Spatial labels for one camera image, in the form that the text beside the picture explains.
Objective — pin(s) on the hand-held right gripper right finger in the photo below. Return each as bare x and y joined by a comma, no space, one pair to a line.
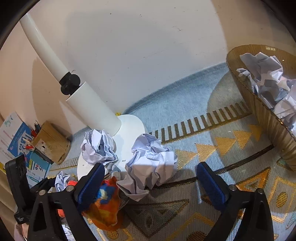
211,185

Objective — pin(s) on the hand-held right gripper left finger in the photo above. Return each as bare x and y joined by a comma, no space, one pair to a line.
91,187

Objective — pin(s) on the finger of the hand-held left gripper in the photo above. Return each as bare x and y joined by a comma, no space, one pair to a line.
44,184

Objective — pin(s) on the paper ball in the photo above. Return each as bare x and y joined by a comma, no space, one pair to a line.
62,182
150,164
98,148

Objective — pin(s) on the gold ribbed bowl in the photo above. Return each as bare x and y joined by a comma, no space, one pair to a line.
261,120

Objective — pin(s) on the pile of papers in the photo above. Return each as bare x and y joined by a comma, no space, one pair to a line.
270,78

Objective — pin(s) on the small orange object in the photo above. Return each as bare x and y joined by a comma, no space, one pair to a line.
72,183

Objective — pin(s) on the red cap pen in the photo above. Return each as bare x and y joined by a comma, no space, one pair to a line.
29,146

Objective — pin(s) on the wooden pen holder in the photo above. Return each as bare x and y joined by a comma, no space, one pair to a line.
50,143

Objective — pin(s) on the patterned woven mat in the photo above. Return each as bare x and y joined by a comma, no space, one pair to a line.
185,129

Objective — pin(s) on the white desk lamp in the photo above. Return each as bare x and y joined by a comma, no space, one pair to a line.
92,109

